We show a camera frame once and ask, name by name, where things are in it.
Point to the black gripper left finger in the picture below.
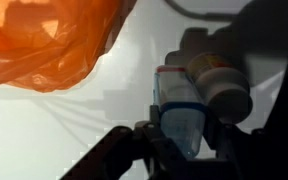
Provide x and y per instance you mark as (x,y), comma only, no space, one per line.
(127,150)

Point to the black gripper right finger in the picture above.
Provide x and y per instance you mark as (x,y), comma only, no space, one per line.
(244,156)

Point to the blue clear plastic container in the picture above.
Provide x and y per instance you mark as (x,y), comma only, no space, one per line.
(180,126)

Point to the orange plastic bag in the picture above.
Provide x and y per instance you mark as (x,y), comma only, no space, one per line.
(40,46)

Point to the orange label vitamin bottle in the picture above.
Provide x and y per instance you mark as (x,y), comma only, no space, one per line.
(224,90)

